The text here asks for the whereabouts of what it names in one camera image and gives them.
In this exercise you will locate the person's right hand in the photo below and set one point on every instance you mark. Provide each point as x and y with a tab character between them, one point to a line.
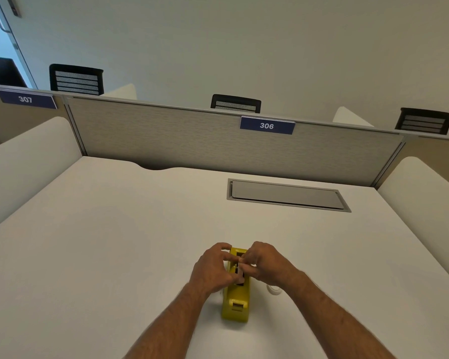
273	267

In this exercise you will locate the person's left hand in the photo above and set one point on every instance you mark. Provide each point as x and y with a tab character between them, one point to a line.
207	269

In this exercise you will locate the person's left fingers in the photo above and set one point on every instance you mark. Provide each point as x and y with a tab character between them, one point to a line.
230	272

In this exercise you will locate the person's right fingers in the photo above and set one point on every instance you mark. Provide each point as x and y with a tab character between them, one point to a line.
250	262

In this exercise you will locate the tape roll with black core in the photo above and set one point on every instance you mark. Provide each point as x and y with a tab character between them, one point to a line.
241	272

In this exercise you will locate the yellow tape dispenser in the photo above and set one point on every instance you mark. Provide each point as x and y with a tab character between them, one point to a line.
236	299

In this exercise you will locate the person's left forearm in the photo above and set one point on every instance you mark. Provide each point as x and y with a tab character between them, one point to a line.
168	325

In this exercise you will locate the person's right forearm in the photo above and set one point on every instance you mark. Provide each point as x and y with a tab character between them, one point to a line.
336	317

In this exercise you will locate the small white round cap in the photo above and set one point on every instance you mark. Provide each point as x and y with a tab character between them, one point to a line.
274	290

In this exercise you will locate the grey fabric partition panel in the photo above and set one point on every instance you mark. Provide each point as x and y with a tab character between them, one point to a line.
209	142

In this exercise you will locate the blue number sign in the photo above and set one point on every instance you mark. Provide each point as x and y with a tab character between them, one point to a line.
26	99
267	125

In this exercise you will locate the black mesh office chair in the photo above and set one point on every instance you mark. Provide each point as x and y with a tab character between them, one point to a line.
76	80
235	103
423	121

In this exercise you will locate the white rounded side divider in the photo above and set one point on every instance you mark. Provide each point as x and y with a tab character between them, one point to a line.
121	92
26	164
430	213
350	118

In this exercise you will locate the beige partition panel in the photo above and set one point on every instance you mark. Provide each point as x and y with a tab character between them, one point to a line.
434	156
18	121

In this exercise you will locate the dark cabinet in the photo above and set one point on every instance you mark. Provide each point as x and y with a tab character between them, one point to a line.
2	72

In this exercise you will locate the glass door with metal frame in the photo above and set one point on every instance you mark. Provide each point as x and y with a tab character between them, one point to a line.
0	37

